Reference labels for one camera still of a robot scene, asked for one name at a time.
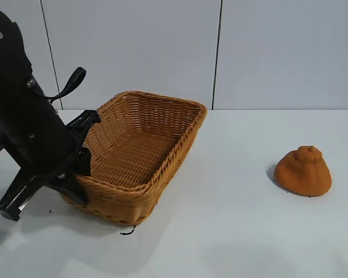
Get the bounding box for brown woven wicker basket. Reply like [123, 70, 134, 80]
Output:
[59, 90, 208, 226]

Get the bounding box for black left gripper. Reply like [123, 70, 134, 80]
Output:
[0, 81, 102, 222]

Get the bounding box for black cable loop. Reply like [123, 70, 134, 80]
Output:
[48, 67, 87, 102]

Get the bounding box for orange swirl bread toy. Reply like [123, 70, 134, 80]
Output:
[274, 145, 333, 197]

